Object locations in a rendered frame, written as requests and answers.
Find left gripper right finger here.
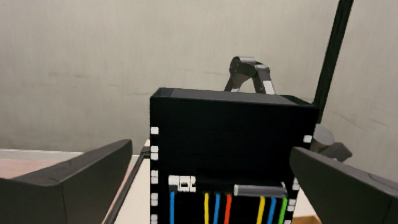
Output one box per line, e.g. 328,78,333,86
289,147,398,224

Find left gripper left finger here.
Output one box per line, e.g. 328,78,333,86
0,139,133,224

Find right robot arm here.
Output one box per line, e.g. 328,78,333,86
224,56,353,163

